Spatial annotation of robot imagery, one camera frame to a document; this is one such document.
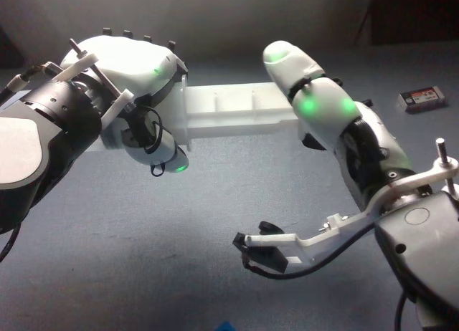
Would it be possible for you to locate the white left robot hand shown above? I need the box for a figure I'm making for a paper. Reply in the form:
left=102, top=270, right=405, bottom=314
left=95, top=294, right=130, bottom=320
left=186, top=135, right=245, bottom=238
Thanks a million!
left=59, top=27, right=190, bottom=178

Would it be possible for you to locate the thin dark cable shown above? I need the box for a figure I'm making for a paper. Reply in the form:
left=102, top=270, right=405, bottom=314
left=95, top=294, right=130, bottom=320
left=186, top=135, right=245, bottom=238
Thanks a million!
left=352, top=8, right=372, bottom=47

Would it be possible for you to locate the translucent plastic syringe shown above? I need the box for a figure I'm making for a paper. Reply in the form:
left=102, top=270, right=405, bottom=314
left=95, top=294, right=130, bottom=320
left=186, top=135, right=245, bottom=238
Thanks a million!
left=87, top=75, right=301, bottom=153

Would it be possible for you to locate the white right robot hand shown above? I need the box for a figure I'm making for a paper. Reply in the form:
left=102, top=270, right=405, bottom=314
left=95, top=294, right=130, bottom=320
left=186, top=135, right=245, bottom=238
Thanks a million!
left=262, top=39, right=417, bottom=214

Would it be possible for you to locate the small labelled eraser box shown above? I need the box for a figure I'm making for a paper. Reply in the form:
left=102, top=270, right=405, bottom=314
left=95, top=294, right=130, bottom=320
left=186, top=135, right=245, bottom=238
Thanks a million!
left=397, top=85, right=449, bottom=114

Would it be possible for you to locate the grey table cloth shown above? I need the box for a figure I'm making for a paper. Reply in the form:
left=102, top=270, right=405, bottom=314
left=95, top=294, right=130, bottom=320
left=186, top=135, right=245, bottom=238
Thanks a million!
left=0, top=46, right=459, bottom=331

